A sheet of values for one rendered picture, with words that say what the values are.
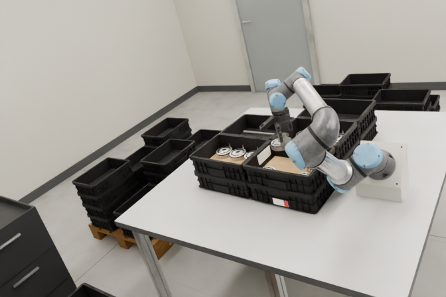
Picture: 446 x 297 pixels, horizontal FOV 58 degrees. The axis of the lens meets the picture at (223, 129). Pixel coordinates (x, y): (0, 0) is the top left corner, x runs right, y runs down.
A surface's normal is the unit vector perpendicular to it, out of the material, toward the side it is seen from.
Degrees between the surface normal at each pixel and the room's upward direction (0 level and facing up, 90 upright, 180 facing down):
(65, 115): 90
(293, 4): 90
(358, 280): 0
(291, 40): 90
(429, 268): 0
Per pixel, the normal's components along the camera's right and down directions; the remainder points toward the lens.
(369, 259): -0.23, -0.89
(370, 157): -0.47, -0.36
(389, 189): -0.55, 0.46
